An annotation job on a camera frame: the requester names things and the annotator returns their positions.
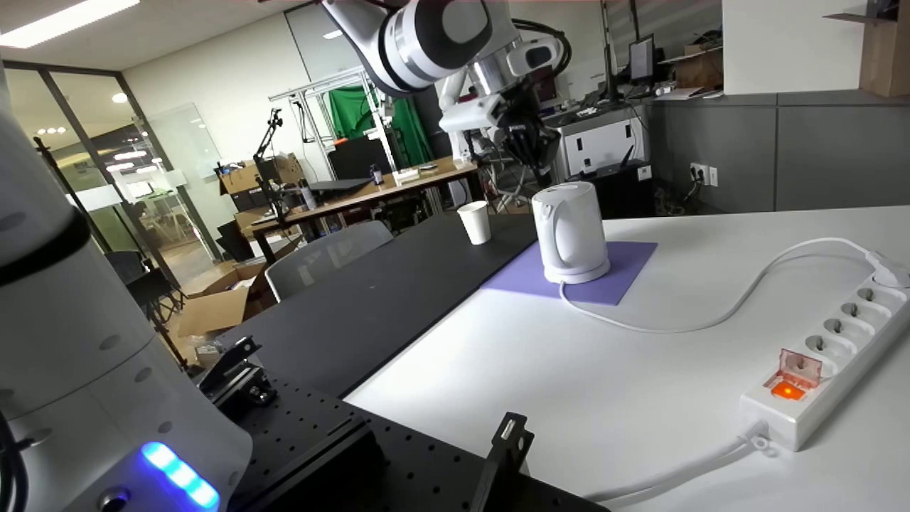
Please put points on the white equipment cabinet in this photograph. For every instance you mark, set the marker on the white equipment cabinet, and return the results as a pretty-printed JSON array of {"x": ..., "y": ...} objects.
[{"x": 601, "y": 145}]

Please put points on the wooden desk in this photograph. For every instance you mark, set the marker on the wooden desk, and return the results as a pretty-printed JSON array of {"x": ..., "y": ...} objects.
[{"x": 379, "y": 189}]

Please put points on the black upright clamp bracket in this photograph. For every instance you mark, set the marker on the black upright clamp bracket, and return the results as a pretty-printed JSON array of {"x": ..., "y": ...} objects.
[{"x": 507, "y": 445}]

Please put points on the white wall socket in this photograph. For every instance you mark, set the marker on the white wall socket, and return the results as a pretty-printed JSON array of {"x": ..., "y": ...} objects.
[{"x": 703, "y": 175}]

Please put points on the white paper cup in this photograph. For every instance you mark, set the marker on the white paper cup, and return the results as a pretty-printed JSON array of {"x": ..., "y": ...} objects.
[{"x": 477, "y": 223}]

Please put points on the white electric kettle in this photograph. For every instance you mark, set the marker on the white electric kettle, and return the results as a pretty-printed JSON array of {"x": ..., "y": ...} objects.
[{"x": 571, "y": 230}]

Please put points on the black flat clamp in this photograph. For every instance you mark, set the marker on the black flat clamp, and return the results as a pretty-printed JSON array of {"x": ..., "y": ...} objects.
[{"x": 233, "y": 374}]

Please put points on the grey partition wall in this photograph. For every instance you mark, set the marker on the grey partition wall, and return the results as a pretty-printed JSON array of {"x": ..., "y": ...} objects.
[{"x": 807, "y": 152}]

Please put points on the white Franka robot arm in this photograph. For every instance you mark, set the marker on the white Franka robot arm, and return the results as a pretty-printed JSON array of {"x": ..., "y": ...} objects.
[{"x": 427, "y": 37}]

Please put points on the black tripod stand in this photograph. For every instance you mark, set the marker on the black tripod stand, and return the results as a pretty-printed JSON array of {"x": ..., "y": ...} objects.
[{"x": 271, "y": 161}]

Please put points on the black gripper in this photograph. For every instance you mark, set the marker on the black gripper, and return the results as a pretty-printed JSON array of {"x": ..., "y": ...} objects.
[{"x": 523, "y": 129}]

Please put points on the open cardboard box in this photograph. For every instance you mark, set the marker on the open cardboard box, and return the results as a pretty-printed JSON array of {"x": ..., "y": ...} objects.
[{"x": 217, "y": 307}]

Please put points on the wooden shelf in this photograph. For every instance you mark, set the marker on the wooden shelf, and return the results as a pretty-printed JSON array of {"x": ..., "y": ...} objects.
[{"x": 885, "y": 45}]

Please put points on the ceiling light panel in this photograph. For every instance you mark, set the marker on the ceiling light panel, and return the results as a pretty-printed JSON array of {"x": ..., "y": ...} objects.
[{"x": 68, "y": 21}]

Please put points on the black perforated breadboard plate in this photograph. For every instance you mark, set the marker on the black perforated breadboard plate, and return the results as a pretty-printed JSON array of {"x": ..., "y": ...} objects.
[{"x": 400, "y": 472}]

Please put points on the white power strip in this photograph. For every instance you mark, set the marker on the white power strip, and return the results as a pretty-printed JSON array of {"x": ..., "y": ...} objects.
[{"x": 843, "y": 358}]

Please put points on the black computer monitor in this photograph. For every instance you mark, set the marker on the black computer monitor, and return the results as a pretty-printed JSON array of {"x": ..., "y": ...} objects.
[{"x": 642, "y": 58}]

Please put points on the green cloth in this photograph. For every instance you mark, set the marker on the green cloth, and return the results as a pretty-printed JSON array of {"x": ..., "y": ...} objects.
[{"x": 358, "y": 115}]

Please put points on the purple mat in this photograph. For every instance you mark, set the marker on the purple mat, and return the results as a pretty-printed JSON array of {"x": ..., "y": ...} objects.
[{"x": 628, "y": 271}]

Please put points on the grey office chair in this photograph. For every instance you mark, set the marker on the grey office chair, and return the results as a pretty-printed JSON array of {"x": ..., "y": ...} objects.
[{"x": 329, "y": 256}]

